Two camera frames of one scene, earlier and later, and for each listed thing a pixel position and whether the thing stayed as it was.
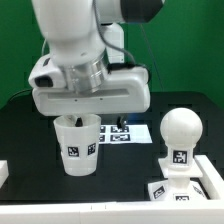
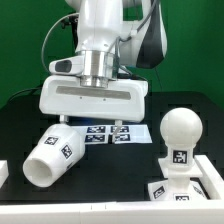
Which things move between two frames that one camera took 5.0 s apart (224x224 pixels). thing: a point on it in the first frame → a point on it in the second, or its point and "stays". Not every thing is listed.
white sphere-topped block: (181, 130) stays
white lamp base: (178, 186) stays
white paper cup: (78, 136) → (58, 150)
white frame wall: (184, 211) stays
